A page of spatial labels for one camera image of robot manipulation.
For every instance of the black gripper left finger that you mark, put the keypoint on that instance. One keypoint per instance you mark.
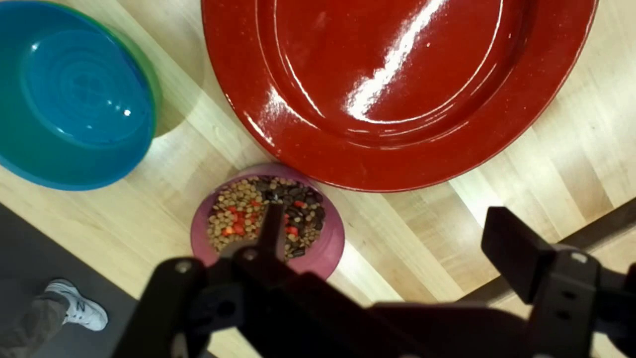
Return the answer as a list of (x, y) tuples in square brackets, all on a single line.
[(265, 305)]

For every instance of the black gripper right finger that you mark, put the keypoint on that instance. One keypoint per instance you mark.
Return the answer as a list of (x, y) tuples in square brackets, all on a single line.
[(563, 291)]

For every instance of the purple plastic bowl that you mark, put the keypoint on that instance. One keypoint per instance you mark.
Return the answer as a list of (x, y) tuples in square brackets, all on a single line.
[(328, 245)]

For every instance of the nut and bean mix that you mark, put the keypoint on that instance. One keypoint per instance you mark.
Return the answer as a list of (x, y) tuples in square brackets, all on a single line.
[(239, 211)]

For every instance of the green plastic bowl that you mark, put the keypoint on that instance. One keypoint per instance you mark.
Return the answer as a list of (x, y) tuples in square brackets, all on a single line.
[(72, 100)]

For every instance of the grey white sneaker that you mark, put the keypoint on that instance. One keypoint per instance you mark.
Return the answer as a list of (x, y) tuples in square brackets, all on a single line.
[(80, 309)]

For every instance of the grey trouser leg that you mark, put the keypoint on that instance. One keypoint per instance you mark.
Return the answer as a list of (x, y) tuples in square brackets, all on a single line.
[(26, 329)]

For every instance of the red plate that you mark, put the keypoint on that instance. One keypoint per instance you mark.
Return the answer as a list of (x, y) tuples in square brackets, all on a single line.
[(398, 86)]

